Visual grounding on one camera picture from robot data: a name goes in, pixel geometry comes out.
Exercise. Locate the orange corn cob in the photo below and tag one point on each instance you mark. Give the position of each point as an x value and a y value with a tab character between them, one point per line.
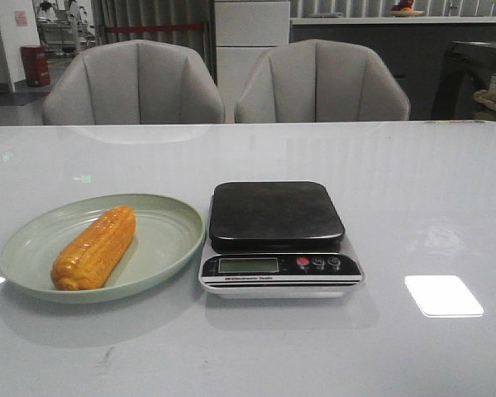
87	262

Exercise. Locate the digital kitchen scale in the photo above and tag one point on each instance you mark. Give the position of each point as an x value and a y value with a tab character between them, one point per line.
275	240

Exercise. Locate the right grey upholstered chair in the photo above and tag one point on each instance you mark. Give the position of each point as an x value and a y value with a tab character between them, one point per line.
321	81

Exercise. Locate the grey upholstered chair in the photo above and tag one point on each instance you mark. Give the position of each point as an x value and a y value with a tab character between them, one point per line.
132	83
321	81

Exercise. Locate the light green plate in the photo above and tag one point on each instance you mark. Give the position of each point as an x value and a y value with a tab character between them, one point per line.
169	233

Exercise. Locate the left grey upholstered chair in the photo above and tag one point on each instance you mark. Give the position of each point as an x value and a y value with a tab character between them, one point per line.
132	83

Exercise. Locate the white cabinet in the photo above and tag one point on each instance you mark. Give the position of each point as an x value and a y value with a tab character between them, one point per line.
243	31

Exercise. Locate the dark grey counter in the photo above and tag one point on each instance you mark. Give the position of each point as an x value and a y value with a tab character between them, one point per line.
412	47

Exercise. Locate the fruit bowl on counter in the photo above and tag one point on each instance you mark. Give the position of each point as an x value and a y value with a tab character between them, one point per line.
404	8

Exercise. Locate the dark side table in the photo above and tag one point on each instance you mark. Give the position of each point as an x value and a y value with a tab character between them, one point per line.
467	68

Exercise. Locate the red trash bin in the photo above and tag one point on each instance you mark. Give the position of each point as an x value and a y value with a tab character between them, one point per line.
35	65

